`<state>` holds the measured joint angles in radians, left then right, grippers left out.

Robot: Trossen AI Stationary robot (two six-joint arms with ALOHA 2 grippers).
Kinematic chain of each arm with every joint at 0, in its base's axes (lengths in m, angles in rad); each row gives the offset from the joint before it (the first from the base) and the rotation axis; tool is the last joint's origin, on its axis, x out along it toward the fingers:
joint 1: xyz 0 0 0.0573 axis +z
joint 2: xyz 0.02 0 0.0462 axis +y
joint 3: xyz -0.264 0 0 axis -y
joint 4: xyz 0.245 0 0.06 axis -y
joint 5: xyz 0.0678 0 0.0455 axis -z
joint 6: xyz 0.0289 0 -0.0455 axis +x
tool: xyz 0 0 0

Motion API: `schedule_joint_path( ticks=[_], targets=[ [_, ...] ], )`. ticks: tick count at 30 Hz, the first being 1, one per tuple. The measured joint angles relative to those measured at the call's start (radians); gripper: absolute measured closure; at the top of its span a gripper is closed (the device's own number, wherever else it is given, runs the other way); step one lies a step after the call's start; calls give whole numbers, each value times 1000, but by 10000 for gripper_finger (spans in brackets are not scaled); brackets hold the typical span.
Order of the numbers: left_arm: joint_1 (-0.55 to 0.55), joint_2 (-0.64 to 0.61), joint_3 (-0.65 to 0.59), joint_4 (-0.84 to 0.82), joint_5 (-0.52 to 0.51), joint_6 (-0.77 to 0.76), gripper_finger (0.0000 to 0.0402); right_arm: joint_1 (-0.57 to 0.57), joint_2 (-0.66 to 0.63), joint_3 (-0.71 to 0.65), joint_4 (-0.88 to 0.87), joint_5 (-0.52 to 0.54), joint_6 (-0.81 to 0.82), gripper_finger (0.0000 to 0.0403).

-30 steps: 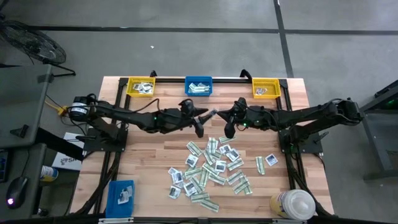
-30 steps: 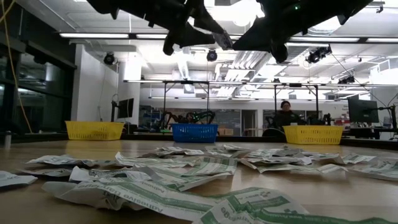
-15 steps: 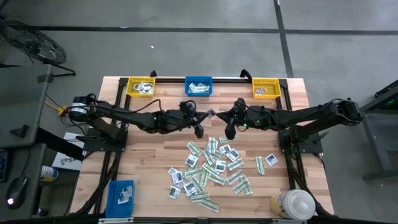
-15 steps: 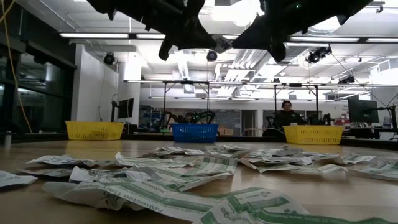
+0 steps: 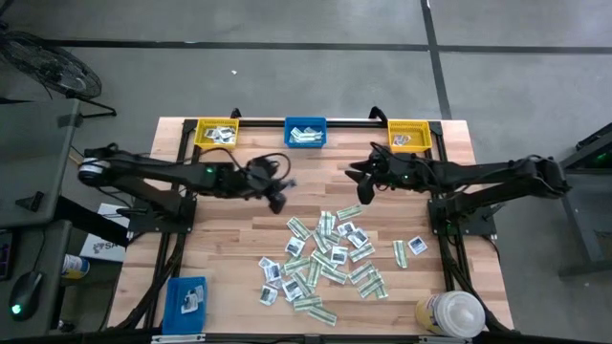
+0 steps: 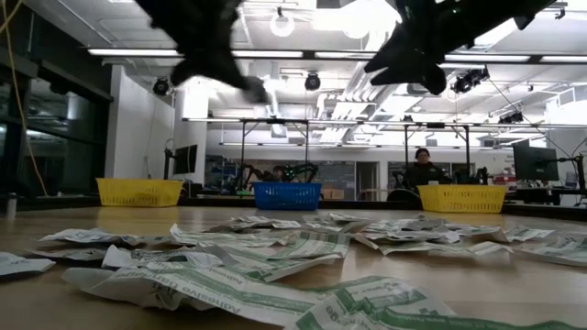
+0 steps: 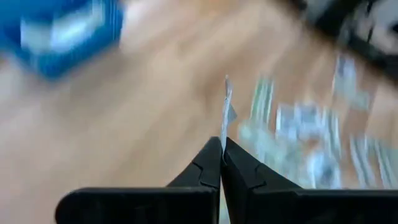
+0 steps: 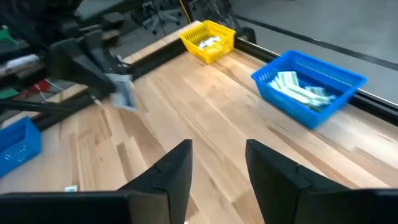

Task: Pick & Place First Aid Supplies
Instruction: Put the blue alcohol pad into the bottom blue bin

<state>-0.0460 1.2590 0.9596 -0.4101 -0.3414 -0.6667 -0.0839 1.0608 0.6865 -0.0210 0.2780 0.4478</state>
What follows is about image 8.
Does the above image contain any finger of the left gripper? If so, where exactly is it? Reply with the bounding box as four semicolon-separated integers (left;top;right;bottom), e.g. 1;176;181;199
49;39;116;94
83;29;131;75

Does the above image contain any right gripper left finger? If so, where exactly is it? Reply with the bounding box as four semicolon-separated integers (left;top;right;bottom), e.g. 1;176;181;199
119;139;193;224

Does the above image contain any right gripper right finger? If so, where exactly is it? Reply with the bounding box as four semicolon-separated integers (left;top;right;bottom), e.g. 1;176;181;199
245;139;349;224

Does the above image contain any grey office chair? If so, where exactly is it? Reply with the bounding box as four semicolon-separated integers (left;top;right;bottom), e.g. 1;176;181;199
141;0;183;35

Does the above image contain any blue plastic basket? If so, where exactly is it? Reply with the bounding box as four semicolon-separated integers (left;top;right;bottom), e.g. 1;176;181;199
0;116;42;179
251;49;368;130

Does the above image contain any yellow plastic basket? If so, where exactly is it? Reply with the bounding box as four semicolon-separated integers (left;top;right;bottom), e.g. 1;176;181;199
179;20;236;65

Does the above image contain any yellow hanging cable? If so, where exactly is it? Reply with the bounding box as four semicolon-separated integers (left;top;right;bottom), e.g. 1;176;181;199
178;0;192;24

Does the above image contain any black frame clamp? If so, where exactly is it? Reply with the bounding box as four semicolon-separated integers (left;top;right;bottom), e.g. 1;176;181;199
239;27;257;44

